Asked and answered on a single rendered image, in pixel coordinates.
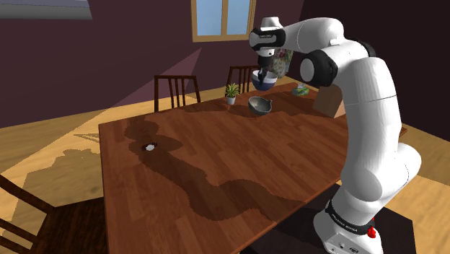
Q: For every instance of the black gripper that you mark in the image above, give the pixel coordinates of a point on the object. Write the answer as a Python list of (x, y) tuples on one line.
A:
[(264, 64)]

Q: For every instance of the blue and white bowl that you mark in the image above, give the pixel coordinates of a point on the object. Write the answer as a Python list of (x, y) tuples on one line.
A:
[(264, 84)]

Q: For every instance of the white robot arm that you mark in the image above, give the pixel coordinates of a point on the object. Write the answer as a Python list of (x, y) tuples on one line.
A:
[(372, 116)]

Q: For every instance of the floral patterned object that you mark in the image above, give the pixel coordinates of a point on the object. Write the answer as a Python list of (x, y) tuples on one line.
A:
[(282, 63)]

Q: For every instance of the dark wooden chair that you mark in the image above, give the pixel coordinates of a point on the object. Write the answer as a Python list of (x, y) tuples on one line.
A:
[(175, 92), (66, 225), (242, 75)]

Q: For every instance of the grey bowl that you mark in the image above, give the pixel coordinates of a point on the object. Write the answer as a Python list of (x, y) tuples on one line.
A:
[(259, 104)]

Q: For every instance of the small potted green plant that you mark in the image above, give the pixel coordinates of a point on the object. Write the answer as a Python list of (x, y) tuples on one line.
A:
[(231, 92)]

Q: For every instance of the green tissue box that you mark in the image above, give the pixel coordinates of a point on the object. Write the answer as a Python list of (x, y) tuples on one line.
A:
[(300, 92)]

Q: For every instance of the wooden framed window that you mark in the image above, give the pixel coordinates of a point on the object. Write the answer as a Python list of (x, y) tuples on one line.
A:
[(222, 19)]

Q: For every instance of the light brown box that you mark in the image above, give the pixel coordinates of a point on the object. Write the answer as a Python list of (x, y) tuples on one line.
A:
[(328, 102)]

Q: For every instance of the wooden dining table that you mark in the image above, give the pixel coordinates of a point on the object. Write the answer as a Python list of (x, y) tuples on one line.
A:
[(225, 154)]

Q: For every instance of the small white round object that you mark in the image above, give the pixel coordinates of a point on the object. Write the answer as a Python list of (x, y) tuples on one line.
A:
[(150, 147)]

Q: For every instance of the dark robot stand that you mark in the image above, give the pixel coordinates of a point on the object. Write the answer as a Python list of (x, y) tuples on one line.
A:
[(397, 228)]

